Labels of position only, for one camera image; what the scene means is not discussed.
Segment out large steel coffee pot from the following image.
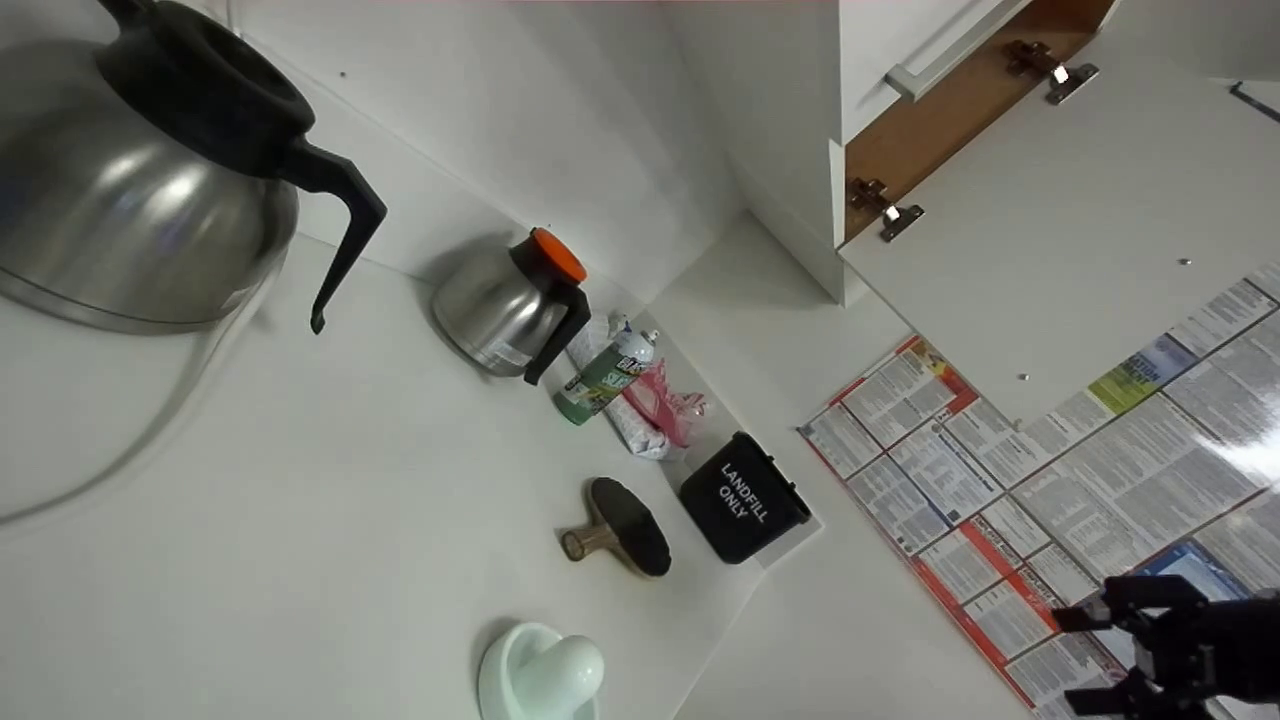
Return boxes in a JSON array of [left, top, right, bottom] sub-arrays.
[[0, 0, 391, 337]]

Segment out small steel pot orange lid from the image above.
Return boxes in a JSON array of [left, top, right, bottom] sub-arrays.
[[427, 225, 596, 392]]

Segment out small white creamer cups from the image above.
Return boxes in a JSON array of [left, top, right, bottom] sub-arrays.
[[606, 310, 667, 371]]

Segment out black landfill bin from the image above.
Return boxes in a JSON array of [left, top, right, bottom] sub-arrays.
[[671, 428, 818, 566]]

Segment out white cabinet door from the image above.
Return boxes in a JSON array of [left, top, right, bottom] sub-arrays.
[[838, 56, 1280, 432]]

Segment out green bottle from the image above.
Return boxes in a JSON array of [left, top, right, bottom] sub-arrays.
[[553, 337, 647, 428]]

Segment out printed wall poster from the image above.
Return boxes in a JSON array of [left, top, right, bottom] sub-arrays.
[[796, 272, 1280, 715]]

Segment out white wall cabinet wood interior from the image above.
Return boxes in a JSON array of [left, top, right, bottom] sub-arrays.
[[666, 0, 1115, 304]]

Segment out steel cabinet bar handle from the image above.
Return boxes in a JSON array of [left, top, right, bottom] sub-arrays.
[[881, 0, 1033, 102]]

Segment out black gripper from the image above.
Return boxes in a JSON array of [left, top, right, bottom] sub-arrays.
[[1052, 572, 1280, 720]]

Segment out black round pan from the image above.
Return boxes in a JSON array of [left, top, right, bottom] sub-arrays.
[[556, 477, 676, 578]]

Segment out white sachets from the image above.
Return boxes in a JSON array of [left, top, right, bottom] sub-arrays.
[[606, 394, 671, 467]]

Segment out pink sachets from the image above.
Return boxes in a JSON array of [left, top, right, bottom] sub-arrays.
[[623, 364, 711, 450]]

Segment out metal cabinet hinge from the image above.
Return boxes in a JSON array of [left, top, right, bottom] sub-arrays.
[[847, 170, 929, 248], [1002, 36, 1104, 109]]

